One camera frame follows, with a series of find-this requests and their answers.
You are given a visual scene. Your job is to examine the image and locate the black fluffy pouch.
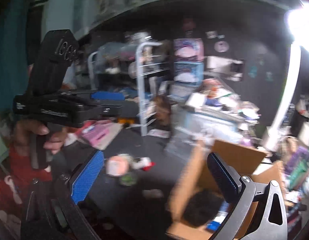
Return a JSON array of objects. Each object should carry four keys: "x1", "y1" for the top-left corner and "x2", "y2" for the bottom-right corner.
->
[{"x1": 183, "y1": 189, "x2": 224, "y2": 227}]

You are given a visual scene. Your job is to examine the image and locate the round pink bun packet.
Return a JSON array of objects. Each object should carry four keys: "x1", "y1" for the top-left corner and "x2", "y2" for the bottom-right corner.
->
[{"x1": 106, "y1": 155, "x2": 130, "y2": 177}]

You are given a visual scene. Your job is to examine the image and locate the green jelly cup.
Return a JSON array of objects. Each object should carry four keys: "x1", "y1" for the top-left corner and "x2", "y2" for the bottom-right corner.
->
[{"x1": 119, "y1": 172, "x2": 137, "y2": 187}]

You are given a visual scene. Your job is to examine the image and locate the white fluffy hair clip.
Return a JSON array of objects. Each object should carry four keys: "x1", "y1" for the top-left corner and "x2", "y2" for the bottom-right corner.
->
[{"x1": 131, "y1": 157, "x2": 155, "y2": 171}]

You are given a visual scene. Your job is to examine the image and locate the blue snack packet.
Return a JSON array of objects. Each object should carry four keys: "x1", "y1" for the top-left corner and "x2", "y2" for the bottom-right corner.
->
[{"x1": 205, "y1": 201, "x2": 230, "y2": 232}]

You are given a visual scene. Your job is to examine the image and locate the person's left hand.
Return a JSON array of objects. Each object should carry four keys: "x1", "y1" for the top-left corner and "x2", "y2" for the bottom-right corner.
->
[{"x1": 12, "y1": 119, "x2": 67, "y2": 157}]

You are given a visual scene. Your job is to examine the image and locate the orange small box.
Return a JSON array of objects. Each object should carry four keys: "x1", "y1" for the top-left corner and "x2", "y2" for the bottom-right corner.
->
[{"x1": 117, "y1": 118, "x2": 135, "y2": 125}]

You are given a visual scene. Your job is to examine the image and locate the pink patterned box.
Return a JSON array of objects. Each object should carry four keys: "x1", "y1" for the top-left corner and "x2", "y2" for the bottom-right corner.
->
[{"x1": 80, "y1": 123, "x2": 112, "y2": 146}]

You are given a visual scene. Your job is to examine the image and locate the lined notepad paper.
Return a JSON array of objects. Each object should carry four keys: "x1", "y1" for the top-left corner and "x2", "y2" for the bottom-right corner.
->
[{"x1": 76, "y1": 121, "x2": 123, "y2": 151}]

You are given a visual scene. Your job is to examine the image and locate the brown cardboard box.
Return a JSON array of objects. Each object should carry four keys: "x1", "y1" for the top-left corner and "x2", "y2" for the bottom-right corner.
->
[{"x1": 166, "y1": 140, "x2": 288, "y2": 239}]

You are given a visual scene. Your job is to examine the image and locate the small white pink sachet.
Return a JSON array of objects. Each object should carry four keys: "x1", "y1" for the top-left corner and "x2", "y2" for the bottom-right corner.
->
[{"x1": 147, "y1": 129, "x2": 170, "y2": 139}]

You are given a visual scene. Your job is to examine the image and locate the clear plastic display sleeve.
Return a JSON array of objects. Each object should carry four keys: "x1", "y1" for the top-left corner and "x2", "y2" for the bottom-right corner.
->
[{"x1": 165, "y1": 112, "x2": 243, "y2": 159}]

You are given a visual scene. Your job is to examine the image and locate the red haired person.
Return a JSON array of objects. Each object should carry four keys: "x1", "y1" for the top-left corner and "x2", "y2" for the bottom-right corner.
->
[{"x1": 0, "y1": 119, "x2": 54, "y2": 240}]

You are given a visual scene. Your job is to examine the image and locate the white upper shelf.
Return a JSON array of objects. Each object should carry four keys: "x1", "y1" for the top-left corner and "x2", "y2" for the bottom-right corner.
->
[{"x1": 74, "y1": 0, "x2": 291, "y2": 40}]

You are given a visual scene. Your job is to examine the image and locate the blue character box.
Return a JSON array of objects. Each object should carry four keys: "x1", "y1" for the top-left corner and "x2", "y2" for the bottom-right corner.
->
[{"x1": 174, "y1": 61, "x2": 204, "y2": 86}]

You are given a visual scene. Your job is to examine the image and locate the pink character box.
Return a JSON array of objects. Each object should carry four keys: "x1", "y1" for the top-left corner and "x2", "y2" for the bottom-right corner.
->
[{"x1": 173, "y1": 38, "x2": 204, "y2": 62}]

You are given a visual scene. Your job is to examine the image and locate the white desk lamp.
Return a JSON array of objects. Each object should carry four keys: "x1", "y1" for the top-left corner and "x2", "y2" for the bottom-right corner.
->
[{"x1": 262, "y1": 2, "x2": 309, "y2": 152}]

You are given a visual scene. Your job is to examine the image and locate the white wire shelf rack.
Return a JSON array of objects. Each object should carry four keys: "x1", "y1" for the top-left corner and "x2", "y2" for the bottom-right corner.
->
[{"x1": 87, "y1": 40, "x2": 172, "y2": 136}]

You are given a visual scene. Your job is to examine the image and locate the wall power outlet panel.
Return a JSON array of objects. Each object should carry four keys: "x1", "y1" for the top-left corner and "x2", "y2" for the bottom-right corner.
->
[{"x1": 204, "y1": 56, "x2": 245, "y2": 82}]

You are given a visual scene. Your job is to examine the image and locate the round wall badge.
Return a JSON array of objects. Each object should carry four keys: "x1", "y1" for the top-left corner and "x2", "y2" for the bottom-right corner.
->
[{"x1": 214, "y1": 41, "x2": 229, "y2": 53}]

